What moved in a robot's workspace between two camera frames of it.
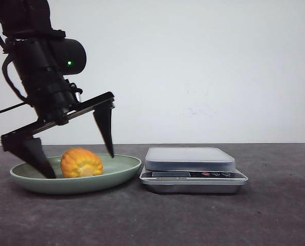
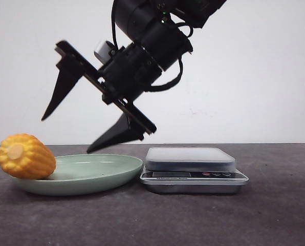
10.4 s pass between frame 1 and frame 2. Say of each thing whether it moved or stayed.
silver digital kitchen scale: stayed
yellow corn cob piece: moved
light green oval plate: stayed
